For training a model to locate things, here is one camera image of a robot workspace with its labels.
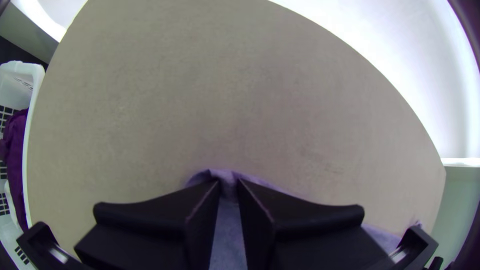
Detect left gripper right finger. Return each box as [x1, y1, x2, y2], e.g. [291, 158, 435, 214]
[235, 178, 392, 270]

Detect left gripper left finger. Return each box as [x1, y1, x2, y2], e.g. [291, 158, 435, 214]
[73, 178, 223, 270]

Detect blue-grey t-shirt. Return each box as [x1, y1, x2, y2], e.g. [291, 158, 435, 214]
[183, 168, 425, 270]

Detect heap of clothes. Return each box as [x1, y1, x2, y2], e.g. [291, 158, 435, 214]
[0, 107, 32, 230]

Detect white laundry basket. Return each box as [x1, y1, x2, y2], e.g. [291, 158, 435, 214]
[0, 60, 46, 270]

